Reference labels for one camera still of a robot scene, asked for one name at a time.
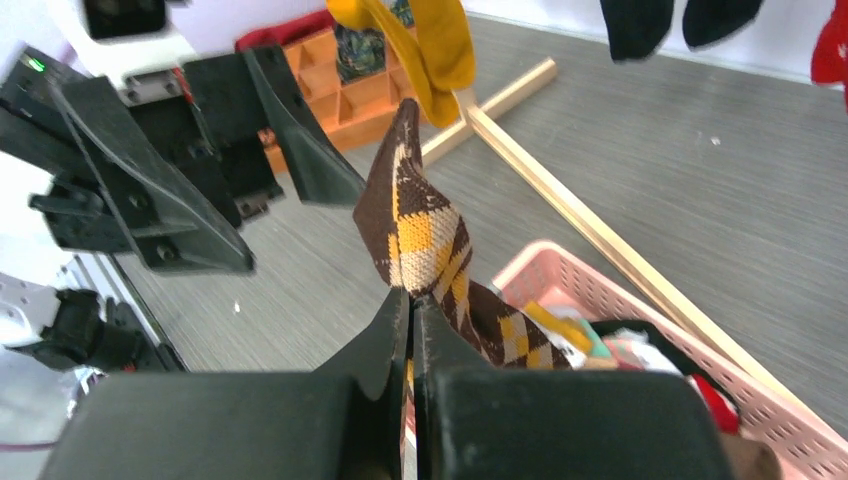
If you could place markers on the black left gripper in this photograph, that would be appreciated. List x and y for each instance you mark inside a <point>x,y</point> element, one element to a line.
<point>204,117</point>

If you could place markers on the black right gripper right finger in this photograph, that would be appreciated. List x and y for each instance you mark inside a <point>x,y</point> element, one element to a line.
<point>476,421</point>

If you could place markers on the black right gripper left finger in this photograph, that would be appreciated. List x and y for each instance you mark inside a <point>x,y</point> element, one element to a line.
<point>343,420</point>

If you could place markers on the brown yellow argyle sock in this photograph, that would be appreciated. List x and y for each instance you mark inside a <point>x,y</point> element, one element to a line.
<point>419,242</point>

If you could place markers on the black sock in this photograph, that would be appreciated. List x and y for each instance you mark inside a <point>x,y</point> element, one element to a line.
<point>636,28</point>

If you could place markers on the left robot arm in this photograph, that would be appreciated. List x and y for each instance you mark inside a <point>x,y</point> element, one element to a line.
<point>74,208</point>

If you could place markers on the orange wooden compartment tray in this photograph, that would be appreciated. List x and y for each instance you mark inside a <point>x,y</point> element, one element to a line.
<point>351,115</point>

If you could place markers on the red cloth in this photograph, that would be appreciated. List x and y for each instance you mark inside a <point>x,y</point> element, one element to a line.
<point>286,33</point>

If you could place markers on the rolled dark patterned sock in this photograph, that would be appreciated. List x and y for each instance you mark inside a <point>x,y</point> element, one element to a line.
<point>359,53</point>

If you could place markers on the red white striped sock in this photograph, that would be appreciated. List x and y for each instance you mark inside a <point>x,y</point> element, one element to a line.
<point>722,409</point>

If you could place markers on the pink laundry basket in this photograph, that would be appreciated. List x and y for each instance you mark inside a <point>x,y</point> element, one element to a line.
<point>550,275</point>

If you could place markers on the red santa christmas sock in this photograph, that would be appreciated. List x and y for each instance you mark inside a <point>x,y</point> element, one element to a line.
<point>829,58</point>

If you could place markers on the wooden clothes rack frame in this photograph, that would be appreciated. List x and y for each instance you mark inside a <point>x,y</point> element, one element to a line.
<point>479,119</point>

